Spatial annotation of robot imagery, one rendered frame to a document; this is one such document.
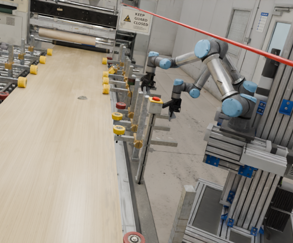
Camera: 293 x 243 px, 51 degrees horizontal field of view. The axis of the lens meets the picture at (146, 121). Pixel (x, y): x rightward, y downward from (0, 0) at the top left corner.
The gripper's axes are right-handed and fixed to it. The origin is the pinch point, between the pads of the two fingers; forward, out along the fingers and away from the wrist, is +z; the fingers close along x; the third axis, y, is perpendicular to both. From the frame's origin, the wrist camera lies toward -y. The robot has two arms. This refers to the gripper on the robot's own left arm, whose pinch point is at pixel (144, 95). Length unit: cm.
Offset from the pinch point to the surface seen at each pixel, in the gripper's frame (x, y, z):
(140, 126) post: -26, 47, 5
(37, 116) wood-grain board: -84, 16, 11
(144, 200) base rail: -39, 88, 31
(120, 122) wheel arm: -25.7, 16.6, 16.1
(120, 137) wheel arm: -35, 40, 17
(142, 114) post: -26, 47, -3
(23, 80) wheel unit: -86, -41, 5
